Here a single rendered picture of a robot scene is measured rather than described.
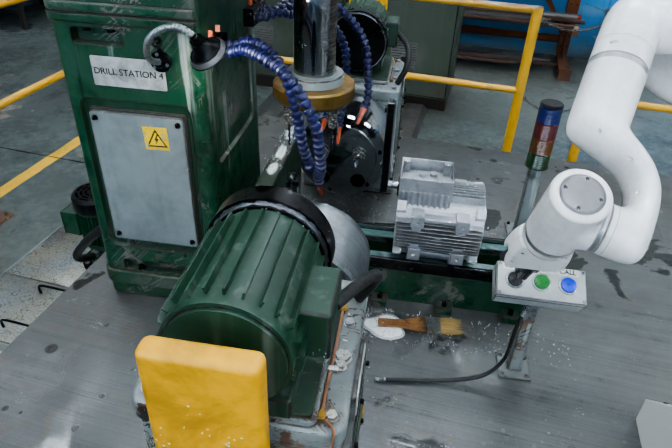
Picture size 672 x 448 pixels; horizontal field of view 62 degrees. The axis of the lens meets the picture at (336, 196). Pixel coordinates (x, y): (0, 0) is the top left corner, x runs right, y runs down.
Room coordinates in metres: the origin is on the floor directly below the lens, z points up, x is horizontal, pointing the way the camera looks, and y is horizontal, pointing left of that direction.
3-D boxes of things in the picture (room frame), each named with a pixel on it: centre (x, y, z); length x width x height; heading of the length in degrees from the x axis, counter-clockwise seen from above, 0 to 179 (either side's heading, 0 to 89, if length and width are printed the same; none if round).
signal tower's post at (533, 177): (1.38, -0.56, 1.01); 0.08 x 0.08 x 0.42; 82
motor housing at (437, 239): (1.12, -0.25, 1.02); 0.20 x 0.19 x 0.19; 82
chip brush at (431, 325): (0.97, -0.22, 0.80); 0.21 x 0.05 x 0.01; 89
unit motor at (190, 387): (0.52, 0.07, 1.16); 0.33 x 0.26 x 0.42; 172
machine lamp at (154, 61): (0.95, 0.28, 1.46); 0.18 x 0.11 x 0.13; 82
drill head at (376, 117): (1.48, -0.03, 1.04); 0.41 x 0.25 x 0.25; 172
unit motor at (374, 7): (1.78, -0.10, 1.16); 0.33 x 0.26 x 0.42; 172
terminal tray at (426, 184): (1.13, -0.21, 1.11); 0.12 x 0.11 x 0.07; 82
